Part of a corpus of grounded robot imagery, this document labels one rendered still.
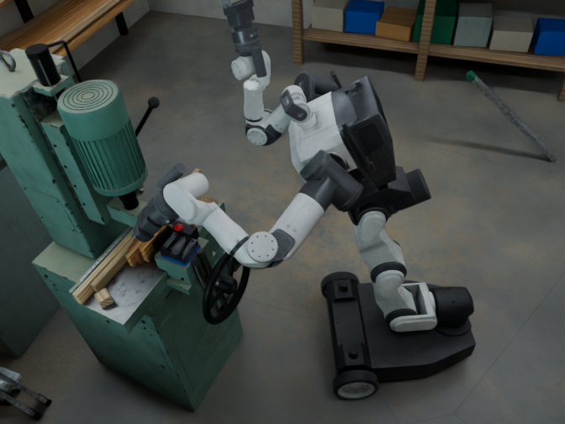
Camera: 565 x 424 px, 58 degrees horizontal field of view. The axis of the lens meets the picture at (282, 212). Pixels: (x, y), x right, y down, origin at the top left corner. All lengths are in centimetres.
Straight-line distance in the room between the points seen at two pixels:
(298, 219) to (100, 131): 60
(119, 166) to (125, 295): 44
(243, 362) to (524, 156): 228
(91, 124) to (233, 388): 148
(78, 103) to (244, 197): 191
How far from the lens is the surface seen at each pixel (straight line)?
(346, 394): 242
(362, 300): 252
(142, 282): 178
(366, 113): 147
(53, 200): 187
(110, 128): 149
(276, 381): 250
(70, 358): 283
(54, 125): 162
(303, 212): 132
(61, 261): 210
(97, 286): 179
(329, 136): 146
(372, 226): 177
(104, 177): 160
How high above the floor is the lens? 226
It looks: 46 degrees down
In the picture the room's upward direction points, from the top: 5 degrees counter-clockwise
